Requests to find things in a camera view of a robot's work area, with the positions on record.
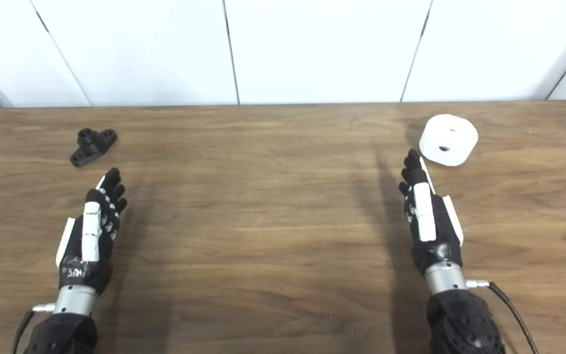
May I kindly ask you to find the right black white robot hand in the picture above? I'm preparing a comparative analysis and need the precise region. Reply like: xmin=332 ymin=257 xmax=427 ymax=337
xmin=398 ymin=148 xmax=464 ymax=276

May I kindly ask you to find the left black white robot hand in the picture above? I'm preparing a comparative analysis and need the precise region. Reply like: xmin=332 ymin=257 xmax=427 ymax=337
xmin=56 ymin=168 xmax=128 ymax=295

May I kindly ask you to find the round white piece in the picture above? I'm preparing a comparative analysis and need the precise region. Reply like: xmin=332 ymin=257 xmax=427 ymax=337
xmin=419 ymin=114 xmax=479 ymax=167

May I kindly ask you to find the black flanged holder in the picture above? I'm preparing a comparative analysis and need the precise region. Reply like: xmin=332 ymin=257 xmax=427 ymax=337
xmin=70 ymin=128 xmax=118 ymax=168

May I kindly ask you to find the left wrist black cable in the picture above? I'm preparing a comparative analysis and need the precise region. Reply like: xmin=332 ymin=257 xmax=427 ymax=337
xmin=13 ymin=304 xmax=57 ymax=354

